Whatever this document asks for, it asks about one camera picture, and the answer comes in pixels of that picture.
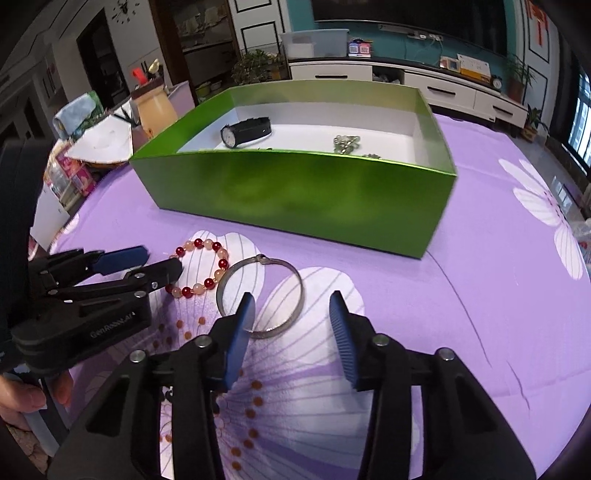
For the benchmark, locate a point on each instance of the window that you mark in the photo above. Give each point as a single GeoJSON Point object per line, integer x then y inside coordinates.
{"type": "Point", "coordinates": [581, 124]}

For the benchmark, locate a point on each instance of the tall potted plant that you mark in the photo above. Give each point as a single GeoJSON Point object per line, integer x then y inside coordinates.
{"type": "Point", "coordinates": [518, 78]}

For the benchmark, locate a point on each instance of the beige jar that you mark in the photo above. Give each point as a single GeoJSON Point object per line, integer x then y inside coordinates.
{"type": "Point", "coordinates": [154, 110]}

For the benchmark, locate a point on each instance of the yellow and white box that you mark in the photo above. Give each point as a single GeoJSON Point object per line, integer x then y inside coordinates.
{"type": "Point", "coordinates": [473, 68]}

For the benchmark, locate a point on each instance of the silver metal bangle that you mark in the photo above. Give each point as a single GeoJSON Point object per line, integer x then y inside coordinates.
{"type": "Point", "coordinates": [277, 328]}

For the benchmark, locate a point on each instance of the small alarm clock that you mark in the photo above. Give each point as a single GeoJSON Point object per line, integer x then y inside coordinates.
{"type": "Point", "coordinates": [497, 83]}

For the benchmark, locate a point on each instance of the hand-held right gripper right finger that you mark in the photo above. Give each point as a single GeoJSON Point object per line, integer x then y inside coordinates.
{"type": "Point", "coordinates": [344, 341]}

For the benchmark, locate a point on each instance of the clear plastic storage bin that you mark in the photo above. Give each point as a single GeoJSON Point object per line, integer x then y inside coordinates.
{"type": "Point", "coordinates": [314, 46]}

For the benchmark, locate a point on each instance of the white paper plate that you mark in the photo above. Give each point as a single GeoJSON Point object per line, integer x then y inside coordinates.
{"type": "Point", "coordinates": [101, 141]}

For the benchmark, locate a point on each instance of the small white device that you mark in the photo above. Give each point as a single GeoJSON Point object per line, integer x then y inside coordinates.
{"type": "Point", "coordinates": [449, 63]}

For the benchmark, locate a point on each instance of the red wall hanging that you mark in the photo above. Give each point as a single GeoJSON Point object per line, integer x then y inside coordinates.
{"type": "Point", "coordinates": [539, 21]}

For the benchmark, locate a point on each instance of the dark display cabinet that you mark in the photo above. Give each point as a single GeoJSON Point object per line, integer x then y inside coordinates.
{"type": "Point", "coordinates": [203, 41]}

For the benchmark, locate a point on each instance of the pink snack cups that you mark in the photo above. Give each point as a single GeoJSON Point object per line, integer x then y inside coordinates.
{"type": "Point", "coordinates": [76, 175]}

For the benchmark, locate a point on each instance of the black wristwatch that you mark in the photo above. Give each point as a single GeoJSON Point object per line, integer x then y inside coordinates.
{"type": "Point", "coordinates": [249, 129]}

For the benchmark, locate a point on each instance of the person's left hand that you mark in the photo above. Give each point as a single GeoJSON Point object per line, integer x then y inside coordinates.
{"type": "Point", "coordinates": [27, 397]}

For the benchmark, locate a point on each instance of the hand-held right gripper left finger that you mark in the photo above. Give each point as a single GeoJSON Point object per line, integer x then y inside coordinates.
{"type": "Point", "coordinates": [240, 341]}

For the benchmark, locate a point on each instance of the white television cabinet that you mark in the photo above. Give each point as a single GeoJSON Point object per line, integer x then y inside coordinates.
{"type": "Point", "coordinates": [452, 92]}

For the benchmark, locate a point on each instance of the purple floral tablecloth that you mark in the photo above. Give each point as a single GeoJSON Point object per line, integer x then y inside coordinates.
{"type": "Point", "coordinates": [415, 323]}

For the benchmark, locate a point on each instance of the small potted plant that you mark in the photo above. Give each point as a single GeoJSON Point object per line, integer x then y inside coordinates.
{"type": "Point", "coordinates": [533, 127]}

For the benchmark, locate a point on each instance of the black wall clock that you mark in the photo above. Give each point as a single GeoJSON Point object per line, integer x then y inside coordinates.
{"type": "Point", "coordinates": [124, 9]}

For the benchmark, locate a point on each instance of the black television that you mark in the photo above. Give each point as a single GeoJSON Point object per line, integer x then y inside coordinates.
{"type": "Point", "coordinates": [406, 18]}

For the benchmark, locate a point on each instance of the bushy potted plant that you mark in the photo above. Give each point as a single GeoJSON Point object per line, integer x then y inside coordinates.
{"type": "Point", "coordinates": [256, 67]}

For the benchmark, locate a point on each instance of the green cardboard box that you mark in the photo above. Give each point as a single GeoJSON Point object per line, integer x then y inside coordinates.
{"type": "Point", "coordinates": [277, 194]}

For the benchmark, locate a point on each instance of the teal towel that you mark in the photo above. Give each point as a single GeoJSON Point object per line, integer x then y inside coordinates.
{"type": "Point", "coordinates": [76, 113]}

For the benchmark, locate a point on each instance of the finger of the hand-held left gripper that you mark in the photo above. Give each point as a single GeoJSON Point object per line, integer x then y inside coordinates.
{"type": "Point", "coordinates": [120, 259]}
{"type": "Point", "coordinates": [157, 272]}

